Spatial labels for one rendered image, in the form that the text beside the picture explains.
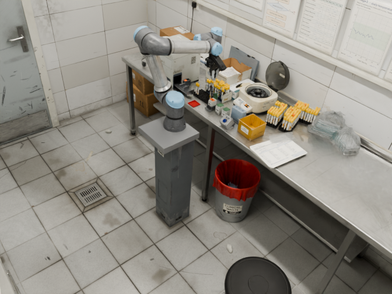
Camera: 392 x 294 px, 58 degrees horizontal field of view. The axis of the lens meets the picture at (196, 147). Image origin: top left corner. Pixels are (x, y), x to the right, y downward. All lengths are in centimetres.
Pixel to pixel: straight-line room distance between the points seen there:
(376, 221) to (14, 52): 307
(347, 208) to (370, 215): 12
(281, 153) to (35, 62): 240
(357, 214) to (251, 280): 68
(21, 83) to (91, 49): 76
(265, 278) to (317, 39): 156
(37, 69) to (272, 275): 276
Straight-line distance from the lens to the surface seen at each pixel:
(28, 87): 373
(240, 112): 245
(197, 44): 213
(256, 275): 198
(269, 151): 229
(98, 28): 385
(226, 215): 291
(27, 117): 387
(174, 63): 273
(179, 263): 272
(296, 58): 272
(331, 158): 240
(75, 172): 343
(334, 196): 216
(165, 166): 248
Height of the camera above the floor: 232
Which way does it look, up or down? 40 degrees down
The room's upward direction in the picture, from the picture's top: 4 degrees clockwise
